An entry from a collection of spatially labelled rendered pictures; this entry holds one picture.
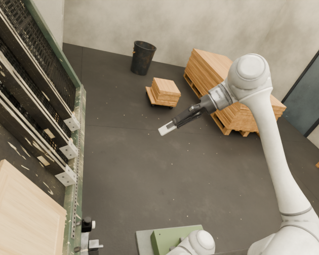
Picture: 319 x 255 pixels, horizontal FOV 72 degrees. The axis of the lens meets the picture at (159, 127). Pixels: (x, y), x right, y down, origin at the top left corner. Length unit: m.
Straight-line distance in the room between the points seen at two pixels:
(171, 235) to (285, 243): 0.89
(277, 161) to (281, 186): 0.10
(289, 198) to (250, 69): 0.46
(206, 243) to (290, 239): 0.56
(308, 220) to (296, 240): 0.12
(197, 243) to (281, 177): 0.60
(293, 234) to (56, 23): 4.42
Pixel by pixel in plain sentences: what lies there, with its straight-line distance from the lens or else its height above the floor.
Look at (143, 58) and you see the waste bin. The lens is 5.15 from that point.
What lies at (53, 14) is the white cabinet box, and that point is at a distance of 4.58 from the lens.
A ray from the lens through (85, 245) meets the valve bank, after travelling 1.51.
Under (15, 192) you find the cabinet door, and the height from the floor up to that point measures 1.21.
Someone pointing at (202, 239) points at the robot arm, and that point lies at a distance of 1.28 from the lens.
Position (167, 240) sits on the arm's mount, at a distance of 1.53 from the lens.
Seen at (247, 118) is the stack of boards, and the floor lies 0.43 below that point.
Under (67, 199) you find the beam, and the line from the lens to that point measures 1.48.
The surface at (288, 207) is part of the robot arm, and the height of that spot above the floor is 1.63.
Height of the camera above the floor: 2.12
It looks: 35 degrees down
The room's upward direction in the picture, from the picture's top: 21 degrees clockwise
